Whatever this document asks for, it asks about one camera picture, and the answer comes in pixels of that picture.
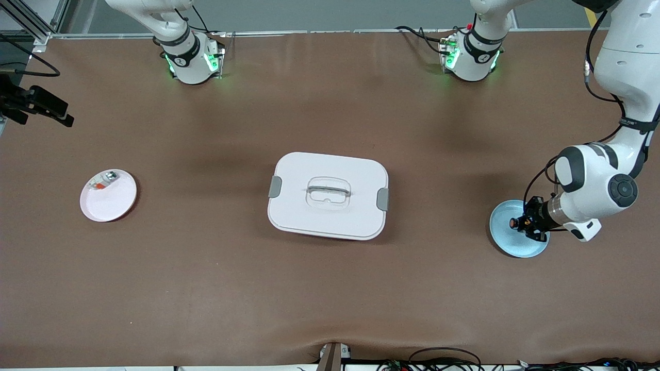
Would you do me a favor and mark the pink round plate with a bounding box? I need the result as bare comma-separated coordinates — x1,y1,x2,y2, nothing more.
80,168,138,223

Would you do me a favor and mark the aluminium frame profile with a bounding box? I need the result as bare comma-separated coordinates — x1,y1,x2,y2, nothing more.
0,0,70,52

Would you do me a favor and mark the black arm base cable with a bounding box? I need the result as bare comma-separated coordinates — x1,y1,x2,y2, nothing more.
178,4,227,36
395,25,454,56

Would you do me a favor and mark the white lidded storage box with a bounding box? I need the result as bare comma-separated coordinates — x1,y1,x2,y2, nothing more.
267,151,390,241

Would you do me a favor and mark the black left arm base cable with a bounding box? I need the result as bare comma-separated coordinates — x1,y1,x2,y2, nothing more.
395,25,454,56

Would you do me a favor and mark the light blue round plate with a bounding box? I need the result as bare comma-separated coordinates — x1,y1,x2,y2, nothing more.
489,199,551,258

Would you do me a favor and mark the black right arm wrist cable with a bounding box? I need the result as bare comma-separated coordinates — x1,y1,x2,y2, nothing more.
0,31,61,78

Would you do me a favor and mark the black cable bundle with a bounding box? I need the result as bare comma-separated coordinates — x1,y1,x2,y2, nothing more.
516,357,660,371

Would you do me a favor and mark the brown camera mount bracket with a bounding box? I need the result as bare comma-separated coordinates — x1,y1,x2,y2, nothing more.
316,342,352,371

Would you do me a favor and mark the black right arm base cable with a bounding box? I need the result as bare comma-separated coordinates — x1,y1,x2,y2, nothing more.
178,4,227,36

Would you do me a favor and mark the black looped cable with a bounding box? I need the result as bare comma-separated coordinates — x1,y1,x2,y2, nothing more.
407,347,484,371

